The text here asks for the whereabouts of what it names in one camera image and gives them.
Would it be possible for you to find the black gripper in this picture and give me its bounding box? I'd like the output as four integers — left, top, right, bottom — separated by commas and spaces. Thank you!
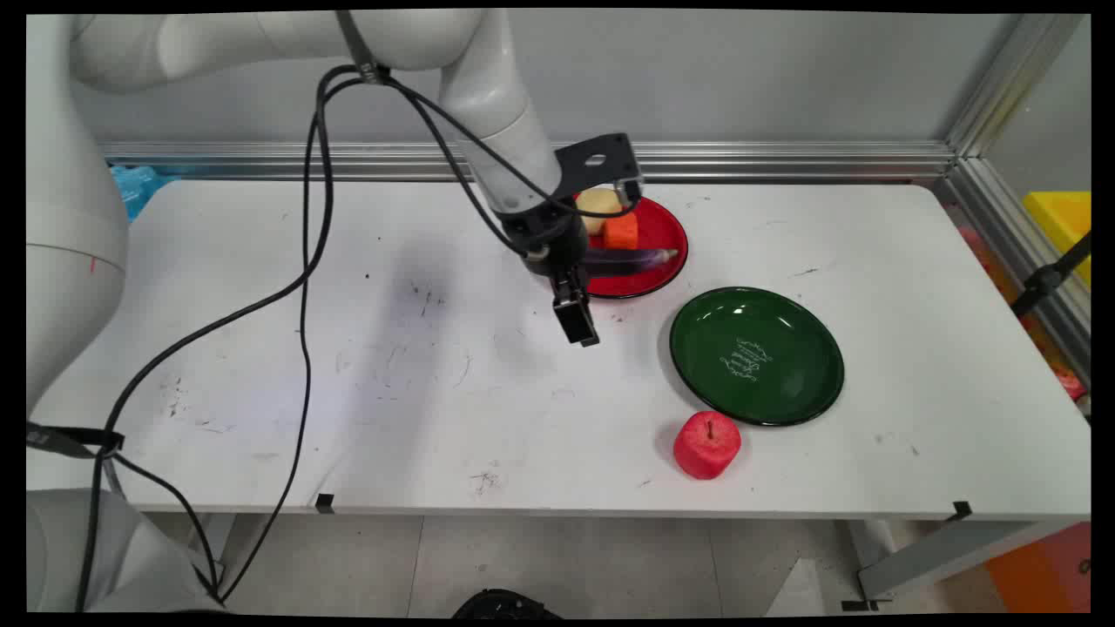
500, 202, 602, 348

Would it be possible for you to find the purple toy eggplant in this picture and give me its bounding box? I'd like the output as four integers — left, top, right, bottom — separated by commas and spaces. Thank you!
582, 247, 679, 278

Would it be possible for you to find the beige toy potato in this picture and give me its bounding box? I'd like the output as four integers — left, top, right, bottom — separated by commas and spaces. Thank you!
576, 188, 625, 236

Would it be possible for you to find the red round plate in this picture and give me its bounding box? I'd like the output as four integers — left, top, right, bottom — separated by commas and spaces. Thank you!
573, 193, 690, 300

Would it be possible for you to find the green round plate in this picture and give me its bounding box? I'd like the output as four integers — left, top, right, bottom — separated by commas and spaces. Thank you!
669, 287, 846, 428

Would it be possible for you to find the red toy apple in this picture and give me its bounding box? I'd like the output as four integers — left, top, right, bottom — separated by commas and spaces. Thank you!
673, 411, 743, 481

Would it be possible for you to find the black round floor object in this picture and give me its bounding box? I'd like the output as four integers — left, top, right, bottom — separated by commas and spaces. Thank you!
453, 589, 563, 619

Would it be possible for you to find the grey metal table leg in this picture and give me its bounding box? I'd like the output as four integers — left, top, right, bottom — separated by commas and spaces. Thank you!
841, 520, 1068, 612

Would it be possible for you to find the blue plastic bag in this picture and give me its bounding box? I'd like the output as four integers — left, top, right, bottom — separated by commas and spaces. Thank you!
109, 164, 179, 222

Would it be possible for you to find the yellow plastic bin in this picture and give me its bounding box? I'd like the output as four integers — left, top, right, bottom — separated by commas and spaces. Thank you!
1023, 191, 1091, 288

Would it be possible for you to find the orange box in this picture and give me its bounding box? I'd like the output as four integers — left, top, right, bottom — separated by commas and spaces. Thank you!
984, 522, 1091, 614

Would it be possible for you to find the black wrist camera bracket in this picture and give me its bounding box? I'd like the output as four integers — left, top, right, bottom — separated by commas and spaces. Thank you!
555, 133, 645, 208

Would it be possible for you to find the aluminium frame rail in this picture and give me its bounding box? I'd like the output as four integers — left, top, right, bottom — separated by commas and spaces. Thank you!
98, 139, 959, 184

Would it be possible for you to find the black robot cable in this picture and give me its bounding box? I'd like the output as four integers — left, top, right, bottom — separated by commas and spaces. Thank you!
209, 74, 616, 606
77, 65, 367, 612

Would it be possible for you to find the aluminium frame corner post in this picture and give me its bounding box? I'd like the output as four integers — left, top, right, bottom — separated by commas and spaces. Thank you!
936, 13, 1091, 410

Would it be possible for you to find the black velcro cable strap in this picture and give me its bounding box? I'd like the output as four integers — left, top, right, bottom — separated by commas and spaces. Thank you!
26, 423, 125, 460

